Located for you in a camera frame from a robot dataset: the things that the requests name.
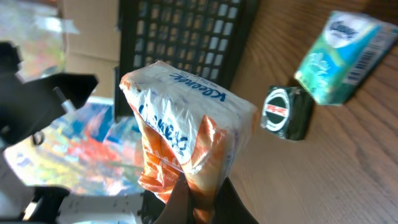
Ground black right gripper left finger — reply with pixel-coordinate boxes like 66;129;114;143
141;173;195;224

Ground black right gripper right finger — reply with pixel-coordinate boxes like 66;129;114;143
213;177;258;224

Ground orange tissue pack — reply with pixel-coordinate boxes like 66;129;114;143
119;61;259;223

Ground black round-logo packet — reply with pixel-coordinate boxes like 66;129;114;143
261;85;314;141

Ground green tissue pack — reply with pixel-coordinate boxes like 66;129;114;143
294;11;397;105

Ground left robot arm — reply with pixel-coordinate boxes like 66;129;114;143
1;42;143;223

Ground colourful patterned floor mat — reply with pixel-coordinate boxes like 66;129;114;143
1;0;143;195

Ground dark grey plastic basket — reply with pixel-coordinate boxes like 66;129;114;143
114;0;261;122

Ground brown cardboard box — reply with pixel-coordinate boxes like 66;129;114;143
58;0;121;98

